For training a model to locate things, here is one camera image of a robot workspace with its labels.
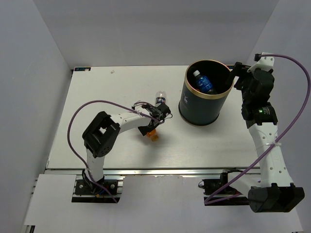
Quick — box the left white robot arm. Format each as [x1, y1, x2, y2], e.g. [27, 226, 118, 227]
[82, 103, 171, 194]

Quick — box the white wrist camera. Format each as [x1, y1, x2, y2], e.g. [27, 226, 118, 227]
[247, 52, 275, 73]
[131, 100, 149, 110]

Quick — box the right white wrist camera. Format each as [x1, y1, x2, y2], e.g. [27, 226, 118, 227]
[247, 52, 275, 73]

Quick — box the aluminium front rail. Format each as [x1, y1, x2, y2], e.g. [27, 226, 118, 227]
[46, 166, 262, 178]

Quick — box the small clear bottle black cap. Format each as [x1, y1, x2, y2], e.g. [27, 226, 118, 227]
[155, 91, 167, 107]

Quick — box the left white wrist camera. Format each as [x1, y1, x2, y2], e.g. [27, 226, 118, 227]
[131, 100, 149, 110]

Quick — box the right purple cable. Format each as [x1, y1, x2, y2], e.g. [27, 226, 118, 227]
[204, 53, 311, 204]

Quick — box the black corner sticker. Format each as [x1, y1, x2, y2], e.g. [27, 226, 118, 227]
[73, 67, 91, 72]

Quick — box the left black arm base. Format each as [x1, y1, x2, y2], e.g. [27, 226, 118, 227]
[71, 169, 123, 204]

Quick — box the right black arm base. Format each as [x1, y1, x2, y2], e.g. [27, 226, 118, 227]
[198, 178, 251, 206]

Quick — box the dark blue round bin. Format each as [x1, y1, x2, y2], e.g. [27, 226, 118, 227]
[178, 60, 234, 126]

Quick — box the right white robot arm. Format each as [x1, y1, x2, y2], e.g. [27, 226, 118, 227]
[219, 62, 305, 213]

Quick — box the orange juice bottle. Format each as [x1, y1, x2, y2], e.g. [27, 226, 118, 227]
[146, 129, 159, 142]

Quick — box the clear bottle blue label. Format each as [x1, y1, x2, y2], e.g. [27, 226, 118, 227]
[193, 70, 217, 95]

